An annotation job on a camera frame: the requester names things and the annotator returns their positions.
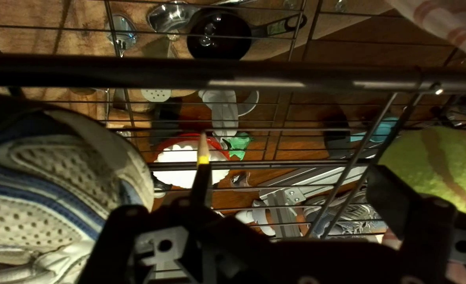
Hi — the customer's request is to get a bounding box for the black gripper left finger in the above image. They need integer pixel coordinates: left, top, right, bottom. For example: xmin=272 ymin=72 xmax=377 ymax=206
xmin=79 ymin=201 xmax=276 ymax=284

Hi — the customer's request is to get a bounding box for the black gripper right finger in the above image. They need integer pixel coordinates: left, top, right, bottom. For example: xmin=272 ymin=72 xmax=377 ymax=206
xmin=365 ymin=162 xmax=466 ymax=284

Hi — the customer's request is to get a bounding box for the yellow tennis ball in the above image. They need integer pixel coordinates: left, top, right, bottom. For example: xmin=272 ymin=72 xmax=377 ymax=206
xmin=381 ymin=124 xmax=466 ymax=217

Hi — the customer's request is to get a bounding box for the red white bowl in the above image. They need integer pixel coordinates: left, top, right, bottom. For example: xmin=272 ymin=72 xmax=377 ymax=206
xmin=152 ymin=130 xmax=231 ymax=190

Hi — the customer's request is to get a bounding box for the white blue sneaker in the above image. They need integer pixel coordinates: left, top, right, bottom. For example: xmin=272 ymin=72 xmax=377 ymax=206
xmin=0 ymin=104 xmax=158 ymax=284

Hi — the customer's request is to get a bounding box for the black round pan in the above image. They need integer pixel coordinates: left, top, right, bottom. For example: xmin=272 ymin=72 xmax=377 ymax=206
xmin=185 ymin=7 xmax=254 ymax=59

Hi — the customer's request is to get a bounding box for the silver metal ladle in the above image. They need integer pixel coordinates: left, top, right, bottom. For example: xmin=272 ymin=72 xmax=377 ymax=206
xmin=147 ymin=1 xmax=193 ymax=36

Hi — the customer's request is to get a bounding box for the black metal wire rack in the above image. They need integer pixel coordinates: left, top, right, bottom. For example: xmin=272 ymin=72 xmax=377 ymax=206
xmin=0 ymin=0 xmax=466 ymax=242

